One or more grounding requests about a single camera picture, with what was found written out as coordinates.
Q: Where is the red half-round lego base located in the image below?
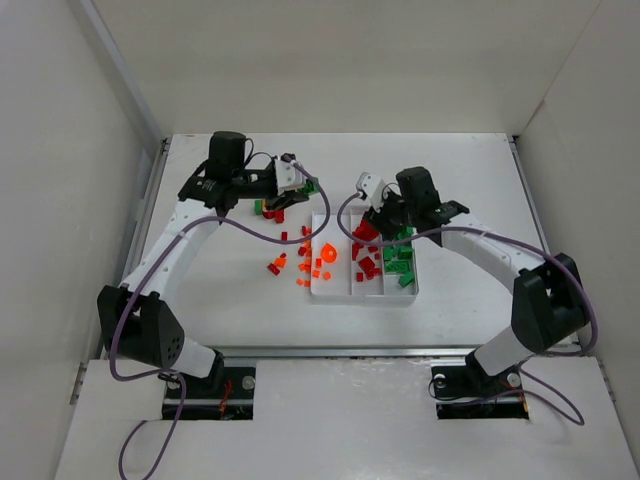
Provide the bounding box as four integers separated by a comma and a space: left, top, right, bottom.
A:
352, 219, 379, 246

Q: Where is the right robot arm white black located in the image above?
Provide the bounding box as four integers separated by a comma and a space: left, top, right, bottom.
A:
356, 167, 593, 382

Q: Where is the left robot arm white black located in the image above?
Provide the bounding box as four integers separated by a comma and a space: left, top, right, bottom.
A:
97, 131, 310, 385

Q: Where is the white three-compartment tray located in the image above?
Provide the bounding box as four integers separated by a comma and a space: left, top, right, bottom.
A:
310, 207, 419, 306

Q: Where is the green lego brick in tray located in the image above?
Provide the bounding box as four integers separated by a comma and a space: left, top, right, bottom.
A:
398, 272, 415, 288

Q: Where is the dark red lego brick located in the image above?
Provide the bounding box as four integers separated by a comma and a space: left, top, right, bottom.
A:
267, 263, 280, 275

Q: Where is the orange round lego piece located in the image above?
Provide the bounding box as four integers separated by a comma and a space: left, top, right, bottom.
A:
319, 243, 338, 265

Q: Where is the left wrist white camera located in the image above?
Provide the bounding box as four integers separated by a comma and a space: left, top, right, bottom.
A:
274, 153, 307, 195

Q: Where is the wrist white camera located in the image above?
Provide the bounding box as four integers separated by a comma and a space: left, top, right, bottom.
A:
274, 153, 307, 195
356, 172, 385, 212

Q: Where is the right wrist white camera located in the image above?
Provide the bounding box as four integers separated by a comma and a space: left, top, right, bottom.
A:
356, 172, 385, 212

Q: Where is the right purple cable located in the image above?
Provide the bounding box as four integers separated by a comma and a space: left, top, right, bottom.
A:
336, 192, 599, 426

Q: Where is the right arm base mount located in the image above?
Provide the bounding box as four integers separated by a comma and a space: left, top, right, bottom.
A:
428, 365, 529, 420

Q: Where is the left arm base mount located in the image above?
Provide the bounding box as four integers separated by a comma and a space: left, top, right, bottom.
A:
159, 358, 257, 421

